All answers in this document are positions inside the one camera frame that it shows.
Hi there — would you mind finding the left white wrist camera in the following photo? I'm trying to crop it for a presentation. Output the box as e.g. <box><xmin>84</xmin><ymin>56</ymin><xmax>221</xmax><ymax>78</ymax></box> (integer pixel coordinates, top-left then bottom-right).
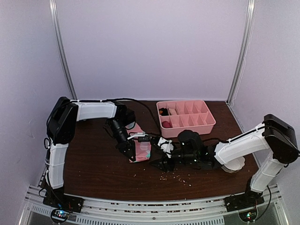
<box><xmin>127</xmin><ymin>132</ymin><xmax>147</xmax><ymax>140</ymax></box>

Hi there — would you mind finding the pink divided organizer tray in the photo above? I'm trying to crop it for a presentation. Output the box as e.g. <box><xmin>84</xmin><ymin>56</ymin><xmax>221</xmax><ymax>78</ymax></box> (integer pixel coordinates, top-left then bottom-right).
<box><xmin>156</xmin><ymin>100</ymin><xmax>216</xmax><ymax>138</ymax></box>

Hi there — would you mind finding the right circuit board with leds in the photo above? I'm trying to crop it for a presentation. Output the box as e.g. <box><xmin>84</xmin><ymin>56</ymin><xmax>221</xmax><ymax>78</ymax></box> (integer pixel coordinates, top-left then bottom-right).
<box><xmin>239</xmin><ymin>209</ymin><xmax>258</xmax><ymax>223</ymax></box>

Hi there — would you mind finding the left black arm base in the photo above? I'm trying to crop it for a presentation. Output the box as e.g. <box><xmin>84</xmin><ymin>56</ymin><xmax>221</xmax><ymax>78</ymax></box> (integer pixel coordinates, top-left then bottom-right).
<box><xmin>43</xmin><ymin>195</ymin><xmax>84</xmax><ymax>213</ymax></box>

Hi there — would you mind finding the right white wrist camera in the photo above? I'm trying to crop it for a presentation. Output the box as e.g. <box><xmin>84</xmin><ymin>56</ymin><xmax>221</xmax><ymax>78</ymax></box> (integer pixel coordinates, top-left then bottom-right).
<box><xmin>157</xmin><ymin>137</ymin><xmax>174</xmax><ymax>158</ymax></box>

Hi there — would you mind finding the pink patterned sock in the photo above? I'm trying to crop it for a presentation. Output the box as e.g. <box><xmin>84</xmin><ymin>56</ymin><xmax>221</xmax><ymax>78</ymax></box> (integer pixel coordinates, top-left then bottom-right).
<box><xmin>126</xmin><ymin>122</ymin><xmax>151</xmax><ymax>163</ymax></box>

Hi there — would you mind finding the maroon rolled sock in tray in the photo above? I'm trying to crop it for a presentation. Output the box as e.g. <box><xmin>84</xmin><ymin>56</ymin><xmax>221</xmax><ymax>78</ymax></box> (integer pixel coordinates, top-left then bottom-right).
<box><xmin>162</xmin><ymin>121</ymin><xmax>172</xmax><ymax>128</ymax></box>

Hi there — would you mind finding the black item in tray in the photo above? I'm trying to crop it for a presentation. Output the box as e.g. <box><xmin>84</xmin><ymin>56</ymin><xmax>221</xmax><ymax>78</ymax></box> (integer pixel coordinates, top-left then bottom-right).
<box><xmin>158</xmin><ymin>108</ymin><xmax>169</xmax><ymax>116</ymax></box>

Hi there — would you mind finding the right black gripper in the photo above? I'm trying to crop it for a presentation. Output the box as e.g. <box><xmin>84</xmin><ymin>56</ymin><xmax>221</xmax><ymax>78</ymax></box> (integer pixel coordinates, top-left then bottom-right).
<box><xmin>149</xmin><ymin>147</ymin><xmax>198</xmax><ymax>172</ymax></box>

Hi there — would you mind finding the white scalloped bowl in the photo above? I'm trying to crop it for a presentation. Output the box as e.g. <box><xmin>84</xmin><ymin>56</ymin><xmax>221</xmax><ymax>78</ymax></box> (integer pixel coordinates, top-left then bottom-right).
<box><xmin>222</xmin><ymin>157</ymin><xmax>246</xmax><ymax>173</ymax></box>

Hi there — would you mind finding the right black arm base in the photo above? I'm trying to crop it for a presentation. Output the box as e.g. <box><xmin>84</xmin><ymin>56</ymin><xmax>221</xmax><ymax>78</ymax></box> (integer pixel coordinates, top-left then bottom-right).
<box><xmin>224</xmin><ymin>193</ymin><xmax>265</xmax><ymax>212</ymax></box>

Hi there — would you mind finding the circuit board with leds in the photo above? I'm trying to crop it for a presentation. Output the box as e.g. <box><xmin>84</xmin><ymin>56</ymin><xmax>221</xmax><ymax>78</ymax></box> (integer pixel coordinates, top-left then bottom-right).
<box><xmin>50</xmin><ymin>209</ymin><xmax>70</xmax><ymax>224</ymax></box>
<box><xmin>239</xmin><ymin>209</ymin><xmax>258</xmax><ymax>223</ymax></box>

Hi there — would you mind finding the striped beige maroon sock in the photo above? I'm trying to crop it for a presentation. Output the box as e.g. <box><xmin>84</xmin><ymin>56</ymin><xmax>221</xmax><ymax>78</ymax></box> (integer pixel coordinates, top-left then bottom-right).
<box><xmin>168</xmin><ymin>108</ymin><xmax>179</xmax><ymax>115</ymax></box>

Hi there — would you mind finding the aluminium front rail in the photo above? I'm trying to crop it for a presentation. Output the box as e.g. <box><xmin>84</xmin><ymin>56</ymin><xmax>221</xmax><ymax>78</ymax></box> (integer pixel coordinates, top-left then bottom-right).
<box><xmin>17</xmin><ymin>185</ymin><xmax>289</xmax><ymax>225</ymax></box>

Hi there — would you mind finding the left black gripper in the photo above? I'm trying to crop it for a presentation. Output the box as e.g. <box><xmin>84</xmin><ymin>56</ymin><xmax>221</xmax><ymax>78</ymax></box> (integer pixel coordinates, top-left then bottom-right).
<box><xmin>108</xmin><ymin>118</ymin><xmax>136</xmax><ymax>162</ymax></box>

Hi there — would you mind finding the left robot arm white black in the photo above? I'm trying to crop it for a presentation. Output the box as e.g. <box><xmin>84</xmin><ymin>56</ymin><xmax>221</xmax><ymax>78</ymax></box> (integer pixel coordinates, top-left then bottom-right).
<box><xmin>44</xmin><ymin>97</ymin><xmax>151</xmax><ymax>208</ymax></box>

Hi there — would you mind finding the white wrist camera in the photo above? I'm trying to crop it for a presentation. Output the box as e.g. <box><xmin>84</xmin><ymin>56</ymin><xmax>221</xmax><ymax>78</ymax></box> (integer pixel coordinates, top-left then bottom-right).
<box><xmin>127</xmin><ymin>132</ymin><xmax>147</xmax><ymax>140</ymax></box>
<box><xmin>157</xmin><ymin>137</ymin><xmax>174</xmax><ymax>158</ymax></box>

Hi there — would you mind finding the left aluminium frame post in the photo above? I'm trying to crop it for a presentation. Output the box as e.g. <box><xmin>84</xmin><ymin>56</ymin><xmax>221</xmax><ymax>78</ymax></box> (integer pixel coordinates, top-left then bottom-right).
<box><xmin>49</xmin><ymin>0</ymin><xmax>77</xmax><ymax>99</ymax></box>

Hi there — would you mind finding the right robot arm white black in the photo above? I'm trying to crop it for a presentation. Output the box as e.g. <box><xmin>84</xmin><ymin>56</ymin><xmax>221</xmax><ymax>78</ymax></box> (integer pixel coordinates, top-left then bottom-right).
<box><xmin>150</xmin><ymin>114</ymin><xmax>300</xmax><ymax>207</ymax></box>

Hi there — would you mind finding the right aluminium frame post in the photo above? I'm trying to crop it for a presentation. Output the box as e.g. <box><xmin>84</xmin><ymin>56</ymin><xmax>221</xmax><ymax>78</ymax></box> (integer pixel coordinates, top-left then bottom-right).
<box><xmin>227</xmin><ymin>0</ymin><xmax>256</xmax><ymax>105</ymax></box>

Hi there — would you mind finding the left circuit board with leds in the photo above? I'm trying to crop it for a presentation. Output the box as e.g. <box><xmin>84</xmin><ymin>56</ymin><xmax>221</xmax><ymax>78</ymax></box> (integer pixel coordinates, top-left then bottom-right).
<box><xmin>50</xmin><ymin>209</ymin><xmax>70</xmax><ymax>224</ymax></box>

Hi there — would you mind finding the aluminium frame post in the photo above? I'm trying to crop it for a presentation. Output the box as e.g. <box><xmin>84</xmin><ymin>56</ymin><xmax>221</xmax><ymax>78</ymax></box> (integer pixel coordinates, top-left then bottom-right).
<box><xmin>227</xmin><ymin>0</ymin><xmax>256</xmax><ymax>105</ymax></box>
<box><xmin>49</xmin><ymin>0</ymin><xmax>77</xmax><ymax>99</ymax></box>

